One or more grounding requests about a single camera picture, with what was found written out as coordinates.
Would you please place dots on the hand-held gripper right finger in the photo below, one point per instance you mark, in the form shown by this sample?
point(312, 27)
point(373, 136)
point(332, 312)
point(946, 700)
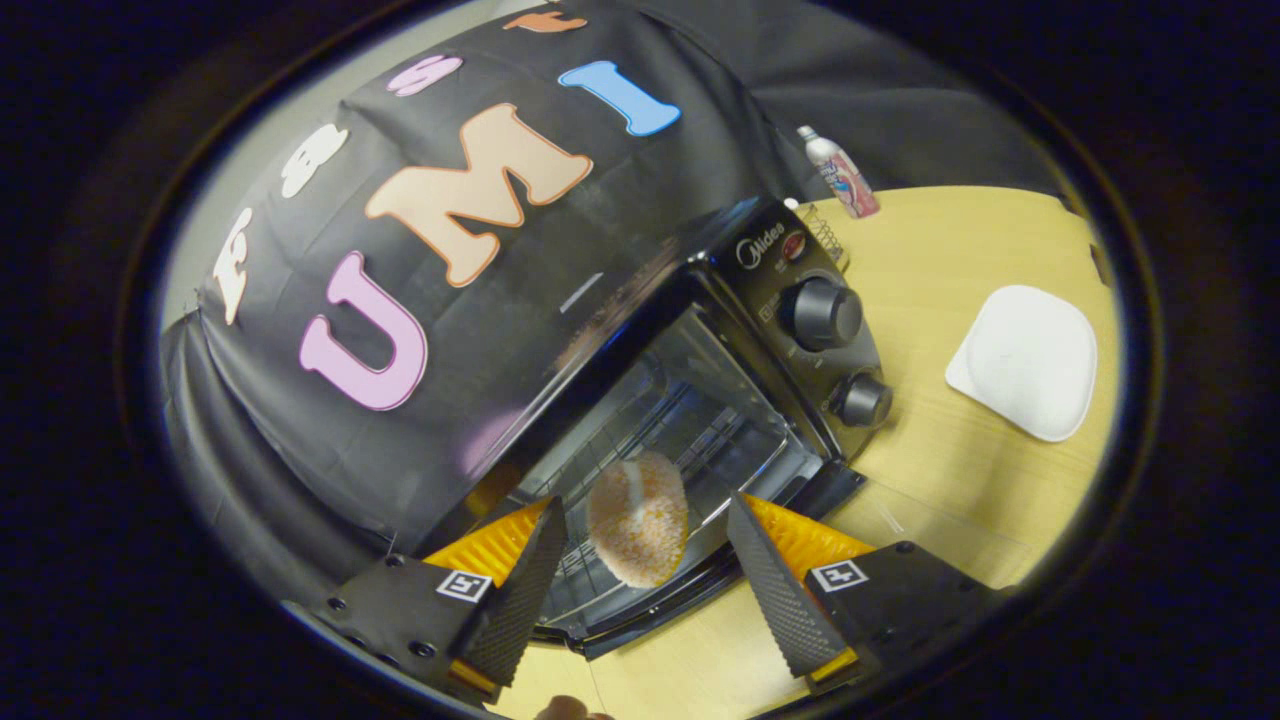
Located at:
point(780, 600)

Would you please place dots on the black toaster oven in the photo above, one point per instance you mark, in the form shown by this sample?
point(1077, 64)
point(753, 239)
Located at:
point(760, 290)

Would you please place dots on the white plate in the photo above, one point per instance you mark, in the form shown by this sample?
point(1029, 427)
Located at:
point(1025, 360)

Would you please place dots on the round sprinkled bread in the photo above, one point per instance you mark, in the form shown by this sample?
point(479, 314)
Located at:
point(640, 530)

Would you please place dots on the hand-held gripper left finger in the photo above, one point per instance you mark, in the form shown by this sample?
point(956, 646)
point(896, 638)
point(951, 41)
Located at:
point(520, 600)

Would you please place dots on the clear glass container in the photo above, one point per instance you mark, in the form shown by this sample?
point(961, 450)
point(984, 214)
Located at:
point(828, 235)

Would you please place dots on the silver spray bottle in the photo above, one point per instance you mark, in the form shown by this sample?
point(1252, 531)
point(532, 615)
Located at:
point(845, 178)

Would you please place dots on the black backdrop cloth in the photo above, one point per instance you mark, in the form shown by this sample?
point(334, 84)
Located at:
point(480, 330)

